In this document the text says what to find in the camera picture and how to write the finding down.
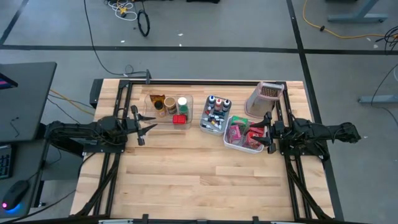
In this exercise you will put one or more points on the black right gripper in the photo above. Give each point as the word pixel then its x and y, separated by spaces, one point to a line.
pixel 277 130

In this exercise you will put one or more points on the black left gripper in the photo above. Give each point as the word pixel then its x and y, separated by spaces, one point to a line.
pixel 132 126

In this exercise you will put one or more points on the clear plastic bin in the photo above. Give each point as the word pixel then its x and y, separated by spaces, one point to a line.
pixel 149 121

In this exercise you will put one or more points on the black lid orange spice jar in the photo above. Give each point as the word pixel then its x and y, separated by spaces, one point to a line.
pixel 159 106

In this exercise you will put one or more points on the small green cereal box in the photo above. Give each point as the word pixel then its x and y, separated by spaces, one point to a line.
pixel 239 120

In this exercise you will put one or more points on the white perforated plastic basket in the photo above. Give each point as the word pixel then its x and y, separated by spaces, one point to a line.
pixel 239 148

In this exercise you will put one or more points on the small pink raisin cereal box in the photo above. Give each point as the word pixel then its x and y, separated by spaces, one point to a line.
pixel 234 135

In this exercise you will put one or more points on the brown orange spice packet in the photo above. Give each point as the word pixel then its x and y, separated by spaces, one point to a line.
pixel 156 97

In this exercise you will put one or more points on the tan lid spice jar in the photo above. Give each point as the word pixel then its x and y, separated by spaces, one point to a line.
pixel 170 103

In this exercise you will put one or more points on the red paprika spice tin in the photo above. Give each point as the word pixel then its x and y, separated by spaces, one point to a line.
pixel 179 119

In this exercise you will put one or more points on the grey plastic bin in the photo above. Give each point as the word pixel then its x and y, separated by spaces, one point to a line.
pixel 227 119

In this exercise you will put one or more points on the green lid spice jar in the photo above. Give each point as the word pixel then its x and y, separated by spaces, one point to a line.
pixel 183 109

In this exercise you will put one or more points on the white black dropper bottle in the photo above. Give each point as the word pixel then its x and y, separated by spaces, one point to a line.
pixel 205 126
pixel 219 120
pixel 206 119

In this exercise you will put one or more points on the black cap colouring bottle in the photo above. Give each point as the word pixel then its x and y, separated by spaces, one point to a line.
pixel 226 103

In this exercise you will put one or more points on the teal black marker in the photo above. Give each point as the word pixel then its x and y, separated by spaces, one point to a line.
pixel 219 113

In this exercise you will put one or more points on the red cap colouring bottle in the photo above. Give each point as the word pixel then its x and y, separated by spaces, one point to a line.
pixel 218 102

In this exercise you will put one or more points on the blue cap colouring bottle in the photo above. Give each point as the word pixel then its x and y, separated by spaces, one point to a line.
pixel 212 99

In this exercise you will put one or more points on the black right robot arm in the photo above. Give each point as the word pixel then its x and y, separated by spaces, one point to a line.
pixel 317 132

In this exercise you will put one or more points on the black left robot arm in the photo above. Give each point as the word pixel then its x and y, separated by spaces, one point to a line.
pixel 81 130

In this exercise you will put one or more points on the black desk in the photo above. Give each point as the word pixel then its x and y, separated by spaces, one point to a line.
pixel 28 99

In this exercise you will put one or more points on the grey floor bar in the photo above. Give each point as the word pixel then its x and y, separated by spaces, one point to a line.
pixel 379 99

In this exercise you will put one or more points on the grey desk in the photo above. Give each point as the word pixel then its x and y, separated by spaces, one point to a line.
pixel 26 161

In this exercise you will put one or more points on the black hex key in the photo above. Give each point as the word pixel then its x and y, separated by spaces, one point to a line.
pixel 14 127

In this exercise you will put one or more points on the computer screen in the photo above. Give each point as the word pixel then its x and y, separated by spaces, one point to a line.
pixel 6 83

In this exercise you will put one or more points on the black keyboard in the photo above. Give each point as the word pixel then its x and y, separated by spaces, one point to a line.
pixel 4 161

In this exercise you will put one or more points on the black computer mouse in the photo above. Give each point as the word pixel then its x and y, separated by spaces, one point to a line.
pixel 15 193

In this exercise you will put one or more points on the grey table leg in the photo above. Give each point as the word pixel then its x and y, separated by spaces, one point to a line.
pixel 357 18

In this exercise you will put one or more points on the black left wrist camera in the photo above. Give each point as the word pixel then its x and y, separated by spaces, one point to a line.
pixel 141 142

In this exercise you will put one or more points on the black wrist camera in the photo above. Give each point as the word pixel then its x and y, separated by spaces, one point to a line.
pixel 272 148
pixel 141 142

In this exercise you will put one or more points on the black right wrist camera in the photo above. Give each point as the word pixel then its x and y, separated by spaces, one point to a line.
pixel 272 148

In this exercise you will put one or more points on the black aluminium table frame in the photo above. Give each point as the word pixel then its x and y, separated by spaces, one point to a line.
pixel 202 82

